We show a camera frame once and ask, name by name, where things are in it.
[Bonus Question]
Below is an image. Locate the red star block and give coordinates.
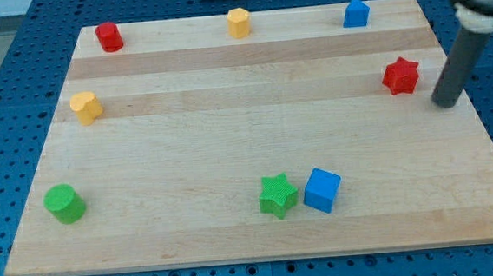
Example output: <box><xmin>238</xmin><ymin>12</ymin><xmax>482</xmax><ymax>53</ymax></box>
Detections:
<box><xmin>382</xmin><ymin>56</ymin><xmax>419</xmax><ymax>95</ymax></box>

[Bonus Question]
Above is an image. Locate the green star block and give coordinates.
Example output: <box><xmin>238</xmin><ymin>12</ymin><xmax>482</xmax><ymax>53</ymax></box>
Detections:
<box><xmin>259</xmin><ymin>173</ymin><xmax>299</xmax><ymax>219</ymax></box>

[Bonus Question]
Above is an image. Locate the wooden board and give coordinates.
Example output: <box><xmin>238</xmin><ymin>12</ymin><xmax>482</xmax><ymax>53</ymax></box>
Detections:
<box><xmin>4</xmin><ymin>0</ymin><xmax>493</xmax><ymax>276</ymax></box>

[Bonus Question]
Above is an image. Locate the blue cube block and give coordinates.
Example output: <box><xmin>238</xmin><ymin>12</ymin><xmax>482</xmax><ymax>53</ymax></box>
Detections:
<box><xmin>304</xmin><ymin>168</ymin><xmax>342</xmax><ymax>214</ymax></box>

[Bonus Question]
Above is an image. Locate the yellow hexagon block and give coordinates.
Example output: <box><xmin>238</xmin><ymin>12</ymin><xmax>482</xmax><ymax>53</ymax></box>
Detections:
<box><xmin>227</xmin><ymin>8</ymin><xmax>251</xmax><ymax>39</ymax></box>

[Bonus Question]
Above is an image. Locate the yellow heart block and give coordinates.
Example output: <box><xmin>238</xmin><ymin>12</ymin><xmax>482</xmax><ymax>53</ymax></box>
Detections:
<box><xmin>69</xmin><ymin>91</ymin><xmax>103</xmax><ymax>126</ymax></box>

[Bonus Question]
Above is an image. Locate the red cylinder block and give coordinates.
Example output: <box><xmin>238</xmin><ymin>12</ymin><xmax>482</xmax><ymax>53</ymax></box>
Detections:
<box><xmin>95</xmin><ymin>22</ymin><xmax>124</xmax><ymax>53</ymax></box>

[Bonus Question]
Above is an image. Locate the blue pentagon block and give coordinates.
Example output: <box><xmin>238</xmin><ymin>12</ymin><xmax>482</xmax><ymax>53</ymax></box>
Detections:
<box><xmin>343</xmin><ymin>0</ymin><xmax>371</xmax><ymax>29</ymax></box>

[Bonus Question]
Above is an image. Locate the green cylinder block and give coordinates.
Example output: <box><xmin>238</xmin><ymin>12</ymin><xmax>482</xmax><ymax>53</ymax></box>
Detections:
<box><xmin>43</xmin><ymin>184</ymin><xmax>86</xmax><ymax>225</ymax></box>

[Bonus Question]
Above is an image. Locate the grey pusher rod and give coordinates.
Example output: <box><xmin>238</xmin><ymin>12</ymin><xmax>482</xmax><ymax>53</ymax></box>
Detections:
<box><xmin>431</xmin><ymin>26</ymin><xmax>490</xmax><ymax>108</ymax></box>

